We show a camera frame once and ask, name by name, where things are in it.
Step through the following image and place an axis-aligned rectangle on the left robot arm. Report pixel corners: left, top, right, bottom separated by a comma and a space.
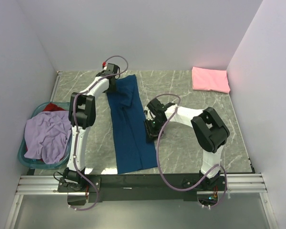
63, 72, 117, 192

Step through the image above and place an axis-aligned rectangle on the blue t shirt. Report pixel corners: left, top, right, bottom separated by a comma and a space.
107, 75, 157, 174

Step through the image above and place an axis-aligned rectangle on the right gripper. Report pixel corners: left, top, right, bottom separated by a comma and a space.
143, 118, 166, 144

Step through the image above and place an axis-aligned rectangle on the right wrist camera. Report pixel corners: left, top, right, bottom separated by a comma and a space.
147, 98, 175, 115

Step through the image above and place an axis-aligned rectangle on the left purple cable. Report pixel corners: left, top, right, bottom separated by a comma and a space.
68, 55, 129, 212

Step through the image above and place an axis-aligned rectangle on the lavender t shirt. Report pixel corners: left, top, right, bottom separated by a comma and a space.
24, 111, 72, 164

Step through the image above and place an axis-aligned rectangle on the black base beam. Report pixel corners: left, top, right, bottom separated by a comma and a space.
57, 173, 225, 206

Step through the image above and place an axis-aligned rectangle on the folded pink t shirt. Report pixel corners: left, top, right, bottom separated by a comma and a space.
192, 67, 230, 94

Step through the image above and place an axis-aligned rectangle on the right aluminium rail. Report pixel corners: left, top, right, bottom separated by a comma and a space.
197, 174, 279, 229

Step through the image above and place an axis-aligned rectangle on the red t shirt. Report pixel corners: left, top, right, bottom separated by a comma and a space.
43, 103, 66, 112

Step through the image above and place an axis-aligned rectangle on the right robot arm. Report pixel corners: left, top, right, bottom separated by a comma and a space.
144, 103, 230, 192

